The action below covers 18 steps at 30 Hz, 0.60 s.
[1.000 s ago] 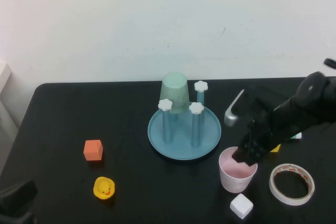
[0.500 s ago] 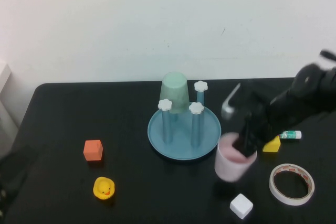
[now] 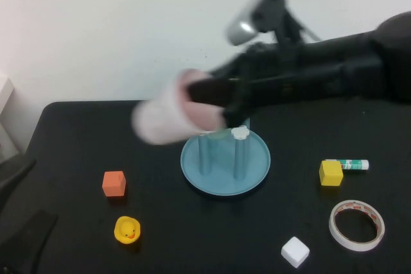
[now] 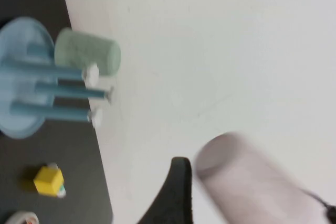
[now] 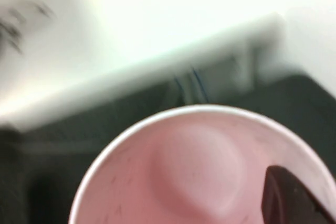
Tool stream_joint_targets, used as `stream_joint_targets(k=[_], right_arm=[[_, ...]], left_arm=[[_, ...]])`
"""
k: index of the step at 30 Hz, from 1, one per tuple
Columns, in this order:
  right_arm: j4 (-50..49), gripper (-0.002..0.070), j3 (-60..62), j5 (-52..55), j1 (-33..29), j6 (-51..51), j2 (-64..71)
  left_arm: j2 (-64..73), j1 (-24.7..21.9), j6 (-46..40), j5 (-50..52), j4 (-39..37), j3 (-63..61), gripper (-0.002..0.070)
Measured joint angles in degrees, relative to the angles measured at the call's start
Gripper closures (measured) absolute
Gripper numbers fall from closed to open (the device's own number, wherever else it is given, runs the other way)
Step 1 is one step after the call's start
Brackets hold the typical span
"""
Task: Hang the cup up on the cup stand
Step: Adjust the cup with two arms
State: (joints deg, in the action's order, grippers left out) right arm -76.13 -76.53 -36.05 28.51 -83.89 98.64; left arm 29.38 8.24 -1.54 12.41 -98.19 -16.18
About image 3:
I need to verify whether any yellow foam cube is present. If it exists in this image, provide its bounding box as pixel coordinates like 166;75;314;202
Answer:
318;160;344;187

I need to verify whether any blue cup stand with posts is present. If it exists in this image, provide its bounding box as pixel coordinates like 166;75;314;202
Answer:
180;116;272;196

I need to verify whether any yellow rubber duck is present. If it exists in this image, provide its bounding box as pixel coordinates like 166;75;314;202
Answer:
114;216;141;244

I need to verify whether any white foam cube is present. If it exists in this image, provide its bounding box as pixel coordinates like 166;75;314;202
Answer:
281;236;310;269

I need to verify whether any white furniture edge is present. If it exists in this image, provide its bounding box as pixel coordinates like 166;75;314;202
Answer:
0;74;20;161

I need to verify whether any mint green plastic cup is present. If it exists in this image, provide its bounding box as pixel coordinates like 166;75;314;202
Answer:
200;128;227;141

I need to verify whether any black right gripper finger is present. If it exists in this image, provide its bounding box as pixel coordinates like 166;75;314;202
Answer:
187;78;239;108
222;100;255;128

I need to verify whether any orange foam cube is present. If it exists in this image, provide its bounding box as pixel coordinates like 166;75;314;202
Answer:
101;171;127;197

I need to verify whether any green white glue stick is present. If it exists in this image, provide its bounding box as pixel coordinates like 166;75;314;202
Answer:
324;158;370;171

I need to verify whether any white tape roll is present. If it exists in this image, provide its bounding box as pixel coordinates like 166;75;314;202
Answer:
328;200;385;252

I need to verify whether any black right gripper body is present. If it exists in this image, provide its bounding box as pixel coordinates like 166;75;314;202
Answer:
210;42;309;121

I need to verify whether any pink plastic cup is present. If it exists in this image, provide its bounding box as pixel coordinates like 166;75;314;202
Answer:
131;68;226;146

